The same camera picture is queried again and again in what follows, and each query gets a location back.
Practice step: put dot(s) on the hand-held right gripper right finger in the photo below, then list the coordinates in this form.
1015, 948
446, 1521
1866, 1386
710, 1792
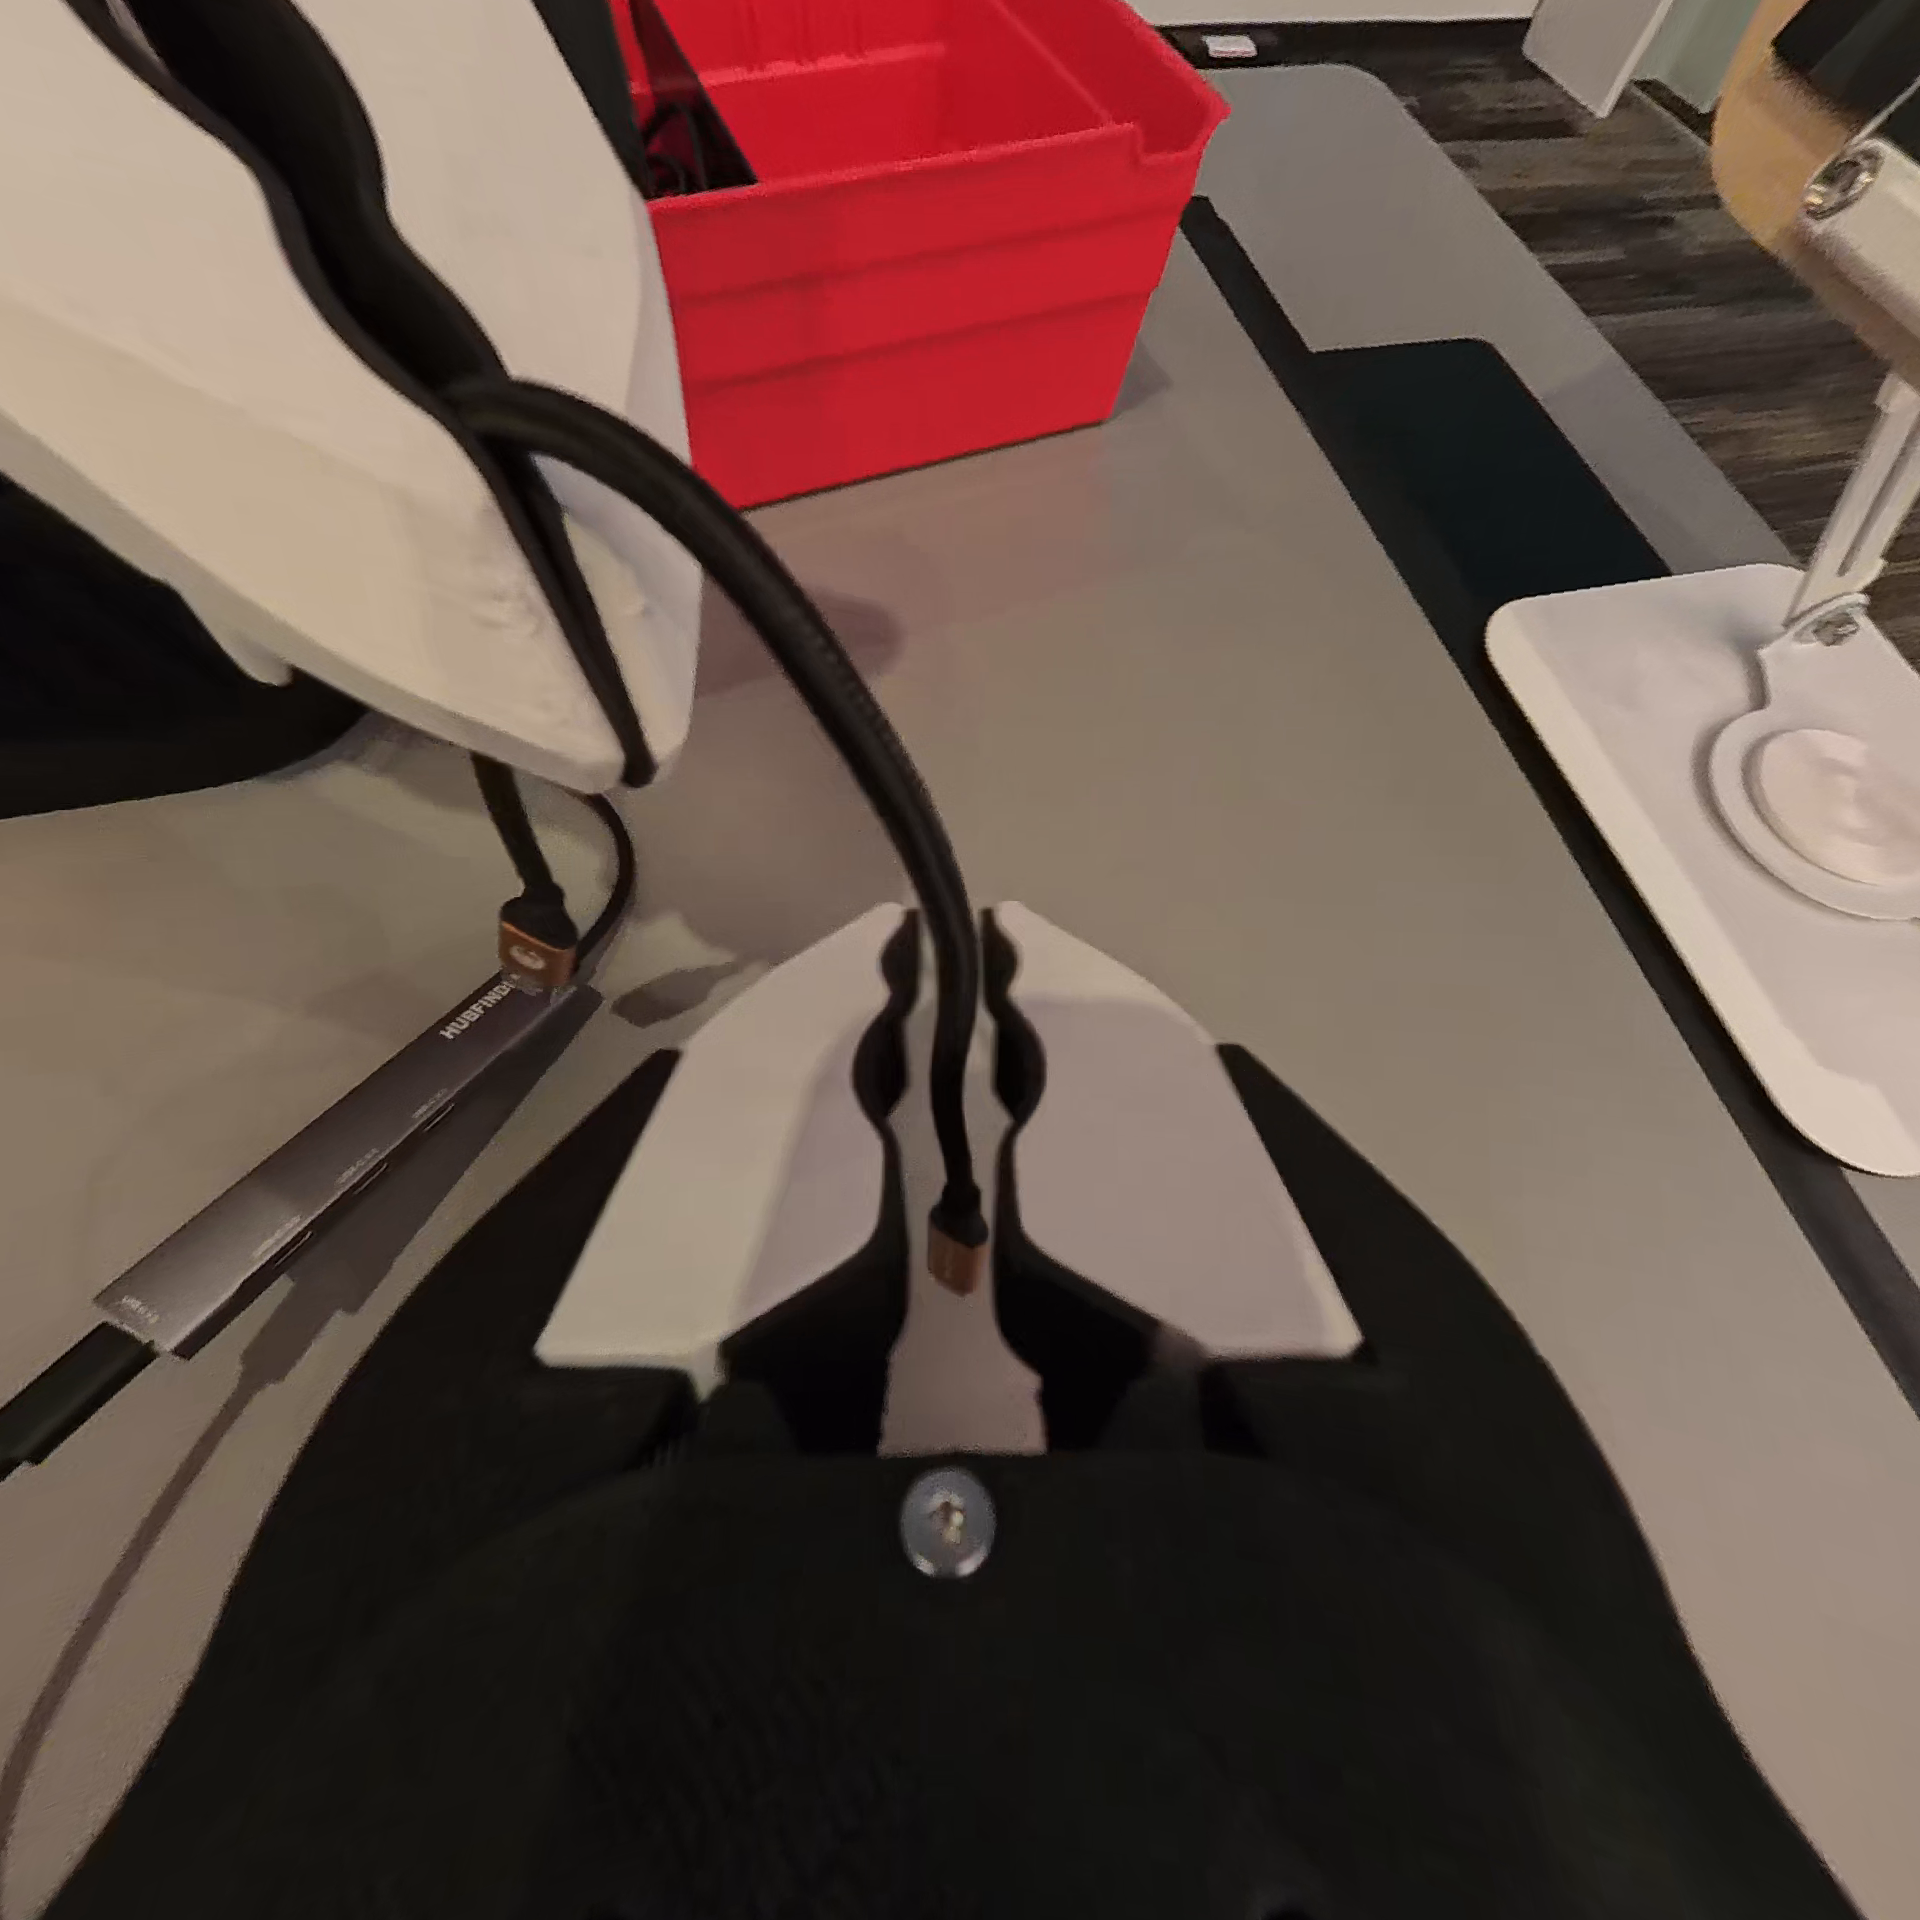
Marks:
1155, 1170

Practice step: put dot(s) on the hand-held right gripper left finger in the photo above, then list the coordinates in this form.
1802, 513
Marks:
751, 1155

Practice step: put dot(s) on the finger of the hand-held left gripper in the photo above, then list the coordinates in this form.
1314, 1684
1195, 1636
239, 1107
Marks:
569, 225
224, 420

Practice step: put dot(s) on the dark grey usb hub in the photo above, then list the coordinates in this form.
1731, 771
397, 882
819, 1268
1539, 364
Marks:
346, 1155

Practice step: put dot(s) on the red plastic bin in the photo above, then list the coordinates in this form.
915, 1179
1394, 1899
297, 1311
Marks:
902, 330

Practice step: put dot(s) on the white tablet stand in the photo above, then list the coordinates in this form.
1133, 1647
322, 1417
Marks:
1622, 705

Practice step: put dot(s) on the white desk leg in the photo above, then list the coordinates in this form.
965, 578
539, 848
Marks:
1606, 53

